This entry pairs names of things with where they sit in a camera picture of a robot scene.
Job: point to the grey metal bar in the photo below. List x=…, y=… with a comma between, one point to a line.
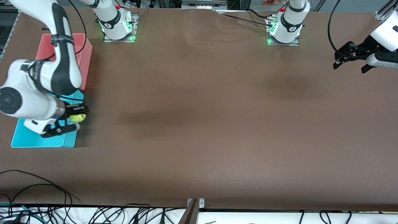
x=189, y=216

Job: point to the aluminium frame rail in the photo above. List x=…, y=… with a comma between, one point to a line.
x=11, y=29

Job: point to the black plug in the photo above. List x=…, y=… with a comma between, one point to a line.
x=163, y=217

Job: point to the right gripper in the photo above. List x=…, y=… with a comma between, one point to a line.
x=73, y=110

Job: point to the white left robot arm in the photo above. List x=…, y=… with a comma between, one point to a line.
x=290, y=23

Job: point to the grey metal box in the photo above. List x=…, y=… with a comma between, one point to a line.
x=203, y=4

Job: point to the pink plastic bin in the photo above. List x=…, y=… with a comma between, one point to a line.
x=85, y=62

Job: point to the yellow-green tennis ball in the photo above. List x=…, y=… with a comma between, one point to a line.
x=77, y=118

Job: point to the aluminium frame profile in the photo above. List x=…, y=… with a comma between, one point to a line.
x=388, y=6

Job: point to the orange object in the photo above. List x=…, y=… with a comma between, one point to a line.
x=273, y=2

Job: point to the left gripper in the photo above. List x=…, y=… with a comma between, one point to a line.
x=365, y=46

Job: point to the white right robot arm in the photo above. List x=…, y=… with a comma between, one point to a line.
x=31, y=102

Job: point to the blue plastic bin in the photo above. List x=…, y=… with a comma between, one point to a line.
x=37, y=141

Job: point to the small metal table bracket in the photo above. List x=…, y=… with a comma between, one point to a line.
x=201, y=203

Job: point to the aluminium corner bracket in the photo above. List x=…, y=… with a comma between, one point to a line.
x=381, y=16

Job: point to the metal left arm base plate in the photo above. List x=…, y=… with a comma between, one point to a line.
x=293, y=44

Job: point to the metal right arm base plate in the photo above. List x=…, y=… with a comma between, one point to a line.
x=134, y=31

